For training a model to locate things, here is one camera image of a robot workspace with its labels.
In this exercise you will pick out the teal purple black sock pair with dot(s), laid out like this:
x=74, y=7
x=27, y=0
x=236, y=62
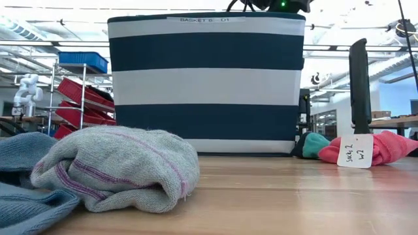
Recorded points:
x=313, y=145

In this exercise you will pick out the coral pink sock pair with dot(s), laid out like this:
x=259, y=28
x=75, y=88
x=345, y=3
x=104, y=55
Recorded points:
x=388, y=147

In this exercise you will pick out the grey purple-striped sock pair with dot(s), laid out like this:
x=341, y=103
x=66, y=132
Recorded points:
x=130, y=163

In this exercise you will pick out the blue-grey sock pair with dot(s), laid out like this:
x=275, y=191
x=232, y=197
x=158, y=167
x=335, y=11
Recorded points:
x=26, y=209

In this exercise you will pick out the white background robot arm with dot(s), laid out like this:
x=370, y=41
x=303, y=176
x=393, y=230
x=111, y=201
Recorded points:
x=27, y=93

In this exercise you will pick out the navy white striped fabric basket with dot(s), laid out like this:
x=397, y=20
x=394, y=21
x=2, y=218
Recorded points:
x=205, y=52

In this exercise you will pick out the black upright monitor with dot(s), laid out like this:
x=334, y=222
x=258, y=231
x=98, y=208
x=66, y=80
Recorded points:
x=359, y=85

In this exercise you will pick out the cardboard box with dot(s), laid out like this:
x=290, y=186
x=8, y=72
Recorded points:
x=382, y=114

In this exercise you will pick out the wooden desk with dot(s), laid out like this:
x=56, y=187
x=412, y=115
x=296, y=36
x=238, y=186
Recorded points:
x=395, y=122

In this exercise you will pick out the blue storage bin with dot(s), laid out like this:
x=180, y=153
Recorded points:
x=81, y=60

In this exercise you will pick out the metal shelf rack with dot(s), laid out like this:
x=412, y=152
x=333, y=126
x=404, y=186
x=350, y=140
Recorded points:
x=83, y=98

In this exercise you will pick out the red storage bin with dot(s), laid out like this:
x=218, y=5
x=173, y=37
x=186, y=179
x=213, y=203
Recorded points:
x=75, y=115
x=75, y=91
x=63, y=130

